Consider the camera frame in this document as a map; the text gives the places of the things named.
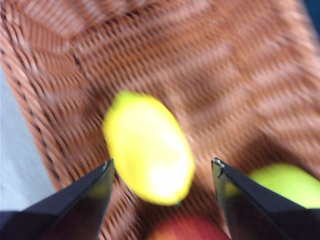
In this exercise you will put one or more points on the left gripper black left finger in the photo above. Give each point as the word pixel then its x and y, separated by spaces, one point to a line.
pixel 62 220

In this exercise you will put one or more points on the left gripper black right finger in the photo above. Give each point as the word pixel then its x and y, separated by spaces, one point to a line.
pixel 262 217

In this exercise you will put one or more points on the yellow lemon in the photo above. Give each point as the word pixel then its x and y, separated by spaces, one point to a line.
pixel 147 147

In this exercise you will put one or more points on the brown wicker basket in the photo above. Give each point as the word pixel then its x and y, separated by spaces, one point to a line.
pixel 200 62

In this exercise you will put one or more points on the green apple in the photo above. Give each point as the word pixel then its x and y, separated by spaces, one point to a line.
pixel 282 180

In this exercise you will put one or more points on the red apple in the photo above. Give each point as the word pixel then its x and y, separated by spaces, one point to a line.
pixel 185 230

